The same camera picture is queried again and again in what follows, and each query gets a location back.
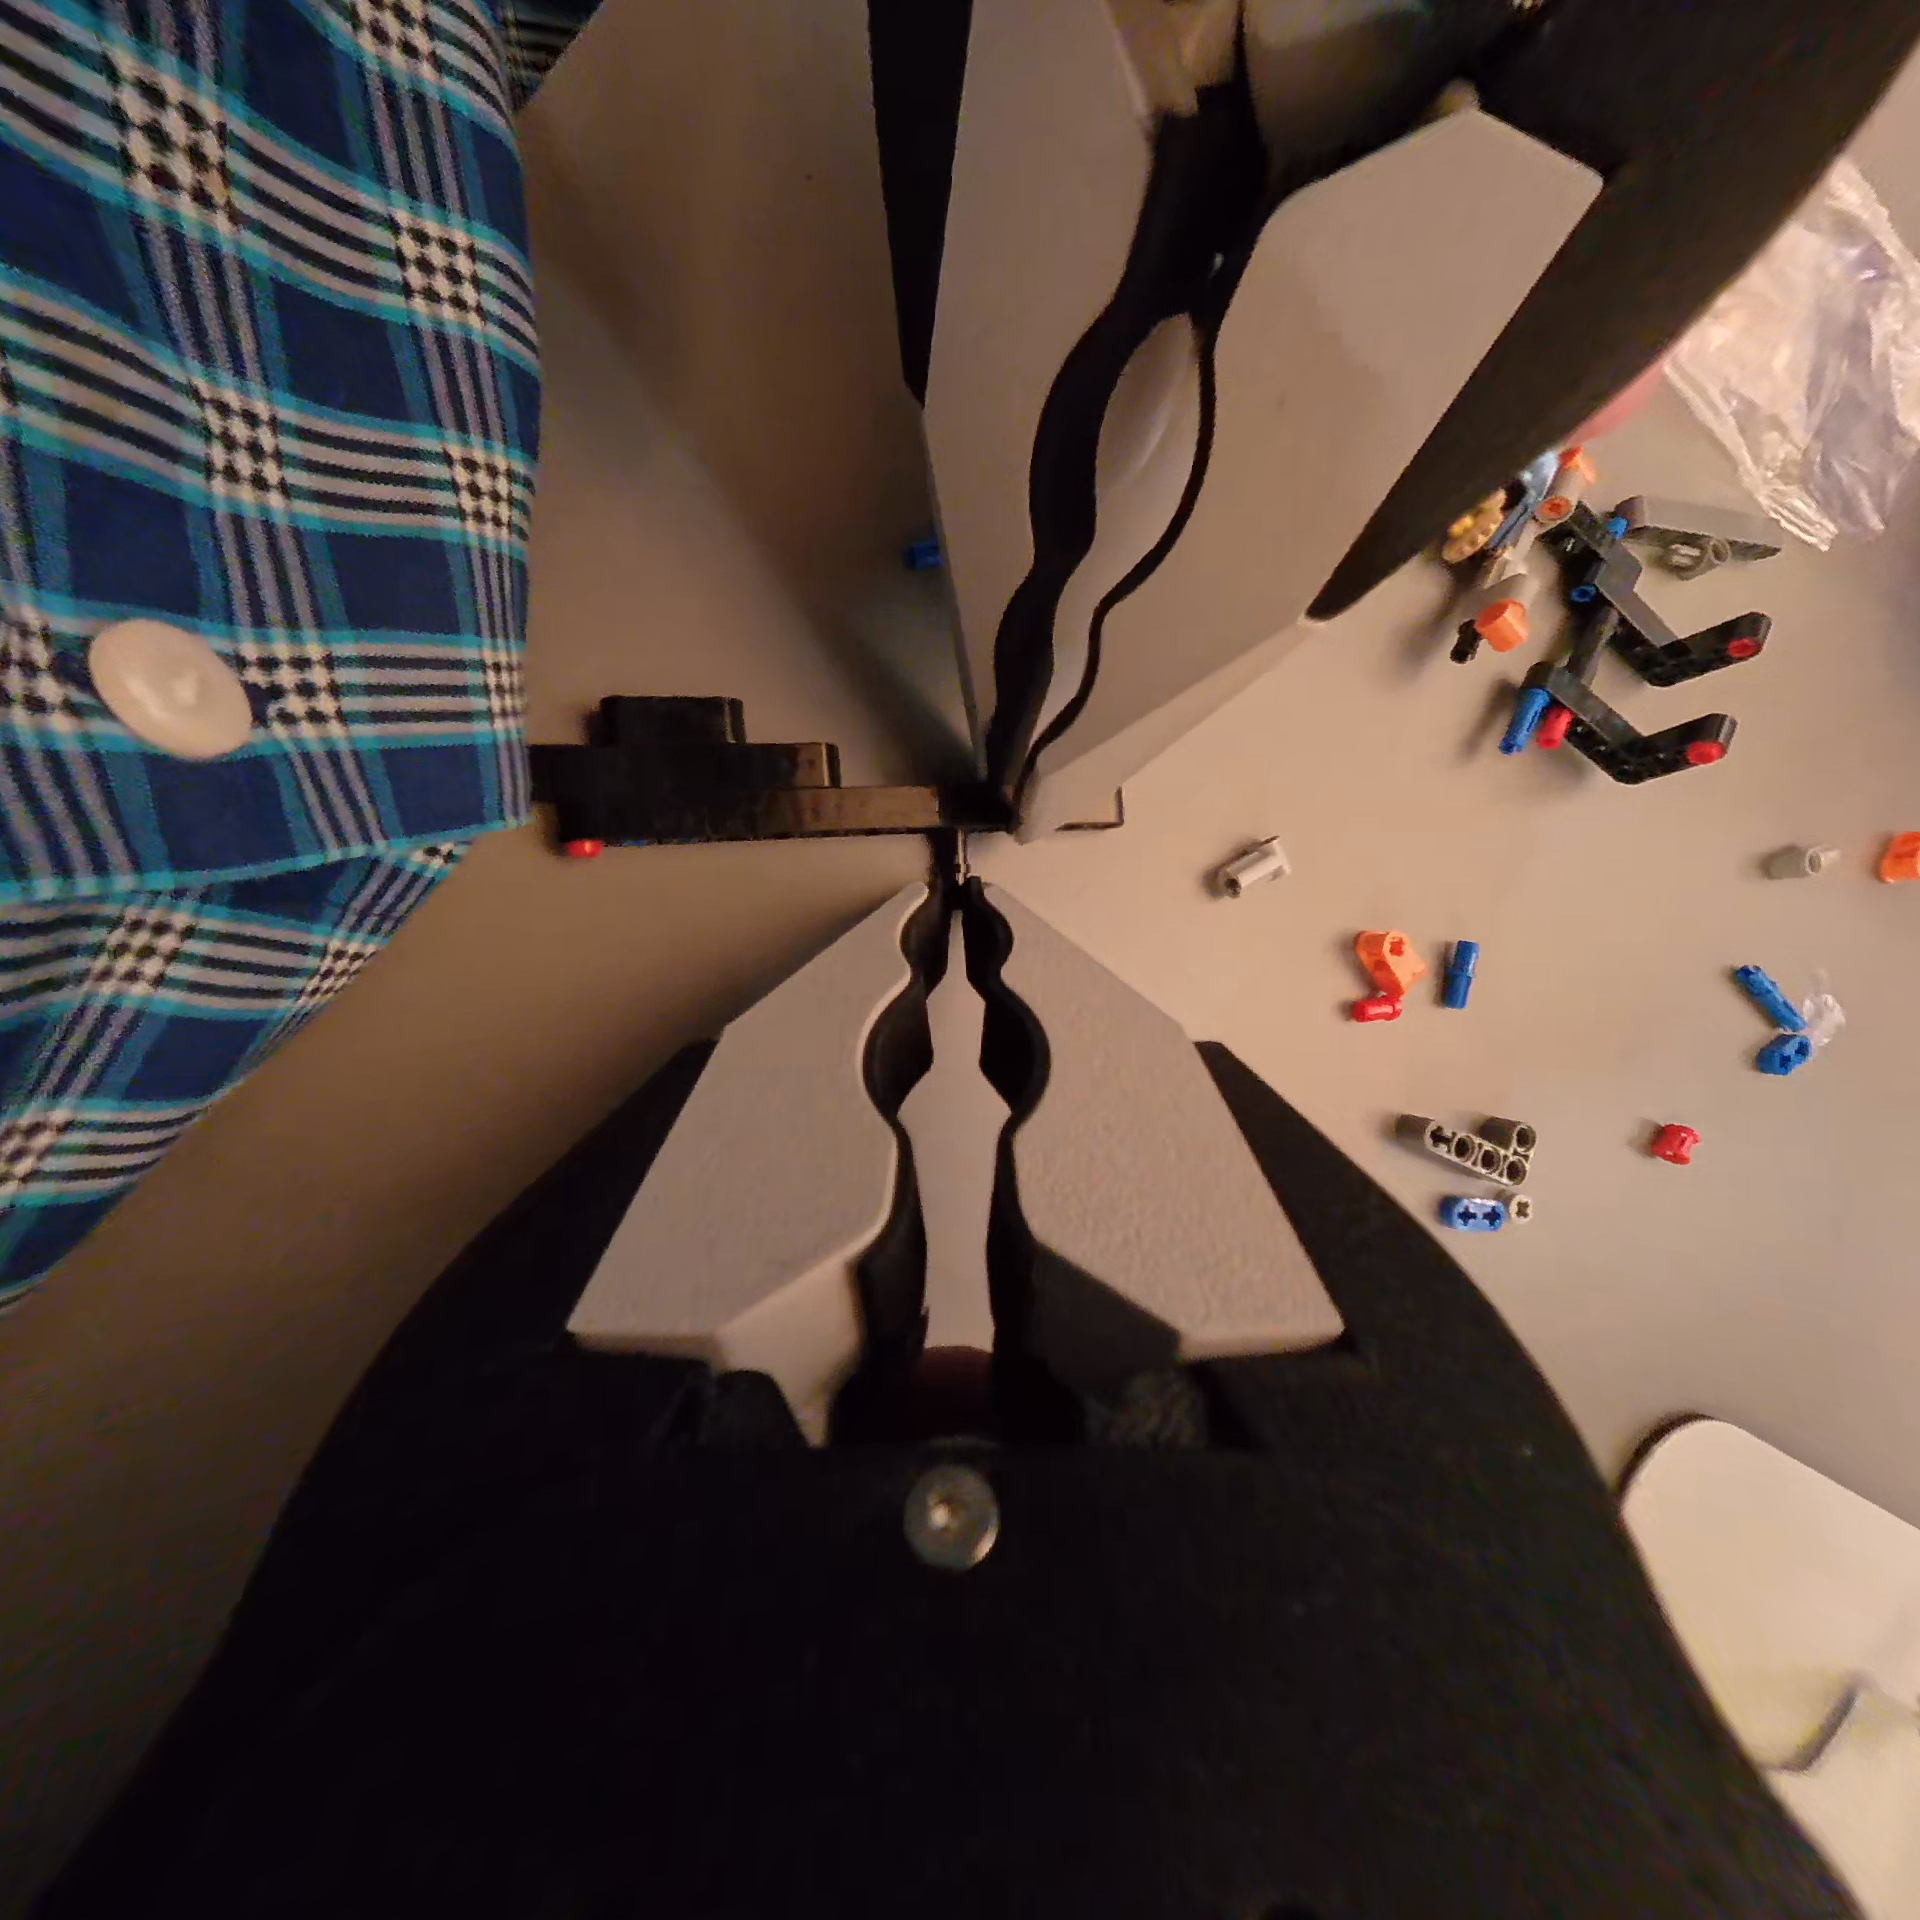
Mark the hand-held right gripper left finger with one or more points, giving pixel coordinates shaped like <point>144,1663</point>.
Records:
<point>750,1184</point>

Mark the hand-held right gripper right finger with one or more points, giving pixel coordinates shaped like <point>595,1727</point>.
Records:
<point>1154,1200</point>

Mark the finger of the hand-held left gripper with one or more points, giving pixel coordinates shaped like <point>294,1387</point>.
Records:
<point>1021,224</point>
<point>1350,375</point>

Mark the orange lego connector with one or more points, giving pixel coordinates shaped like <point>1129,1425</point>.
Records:
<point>1389,961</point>

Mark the black lego beam assembly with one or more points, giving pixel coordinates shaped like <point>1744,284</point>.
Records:
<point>675,789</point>

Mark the red lego pin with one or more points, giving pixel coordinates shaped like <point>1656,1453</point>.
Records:
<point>1374,1009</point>

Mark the dark grey lego angle beam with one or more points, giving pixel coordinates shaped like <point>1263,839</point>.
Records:
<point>1463,1149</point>

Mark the small blue lego liftarm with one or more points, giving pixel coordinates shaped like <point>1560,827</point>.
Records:
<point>1472,1215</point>

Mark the light grey lego pin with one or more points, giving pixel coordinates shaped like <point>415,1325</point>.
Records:
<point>1252,866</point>
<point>1797,863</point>

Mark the yellow black lego model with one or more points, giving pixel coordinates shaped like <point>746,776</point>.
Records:
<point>1628,630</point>

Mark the red lego bush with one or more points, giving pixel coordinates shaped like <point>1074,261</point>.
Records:
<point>1675,1143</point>

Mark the blue lego connector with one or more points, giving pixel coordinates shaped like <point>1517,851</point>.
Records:
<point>1783,1055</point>

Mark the small orange lego piece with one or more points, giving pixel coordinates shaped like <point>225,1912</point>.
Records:
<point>1902,858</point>

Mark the clear plastic bag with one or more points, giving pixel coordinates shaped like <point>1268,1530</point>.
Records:
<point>1814,375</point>

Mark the clear plastic scrap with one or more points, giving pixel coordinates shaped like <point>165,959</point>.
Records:
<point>1822,1016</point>

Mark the white board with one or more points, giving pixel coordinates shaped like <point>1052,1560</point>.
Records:
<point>1770,1591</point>

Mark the blue plaid shirt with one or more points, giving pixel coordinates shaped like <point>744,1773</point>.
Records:
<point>225,375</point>

